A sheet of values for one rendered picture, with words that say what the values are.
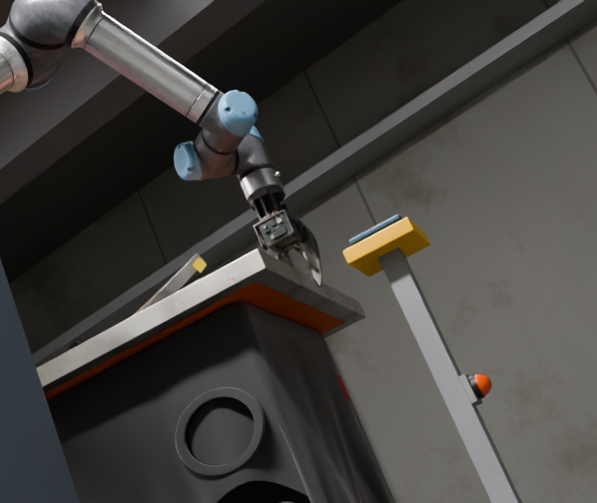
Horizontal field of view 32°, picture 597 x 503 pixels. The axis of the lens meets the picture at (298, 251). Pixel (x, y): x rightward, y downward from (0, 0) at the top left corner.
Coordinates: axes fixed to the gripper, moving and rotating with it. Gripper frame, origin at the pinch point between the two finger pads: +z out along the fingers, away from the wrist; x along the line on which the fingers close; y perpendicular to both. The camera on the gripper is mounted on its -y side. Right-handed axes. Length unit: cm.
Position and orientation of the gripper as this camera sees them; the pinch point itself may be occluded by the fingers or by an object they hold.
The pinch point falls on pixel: (307, 286)
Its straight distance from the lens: 201.6
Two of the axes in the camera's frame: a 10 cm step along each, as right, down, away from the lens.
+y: -3.5, -2.0, -9.2
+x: 8.6, -4.6, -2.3
